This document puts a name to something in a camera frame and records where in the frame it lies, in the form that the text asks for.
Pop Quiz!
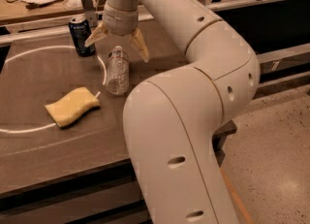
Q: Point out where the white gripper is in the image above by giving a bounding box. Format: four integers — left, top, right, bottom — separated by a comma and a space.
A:
84, 3, 149, 62

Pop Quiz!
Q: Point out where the clear plastic water bottle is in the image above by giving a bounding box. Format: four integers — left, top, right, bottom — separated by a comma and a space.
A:
106, 46, 129, 96

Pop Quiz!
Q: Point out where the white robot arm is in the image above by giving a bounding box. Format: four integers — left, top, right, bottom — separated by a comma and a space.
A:
100, 0, 260, 224

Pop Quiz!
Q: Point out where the blue soda can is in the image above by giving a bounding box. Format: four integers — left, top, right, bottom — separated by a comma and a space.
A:
68, 16, 96, 57

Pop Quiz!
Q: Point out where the yellow sponge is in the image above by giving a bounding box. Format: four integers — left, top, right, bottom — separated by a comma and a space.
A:
46, 87, 100, 128

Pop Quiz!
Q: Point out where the grey table drawer cabinet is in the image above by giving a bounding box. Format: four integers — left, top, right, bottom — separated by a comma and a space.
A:
0, 160, 152, 224

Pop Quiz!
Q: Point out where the grey metal bracket post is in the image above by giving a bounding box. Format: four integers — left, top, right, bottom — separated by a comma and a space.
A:
81, 0, 98, 27

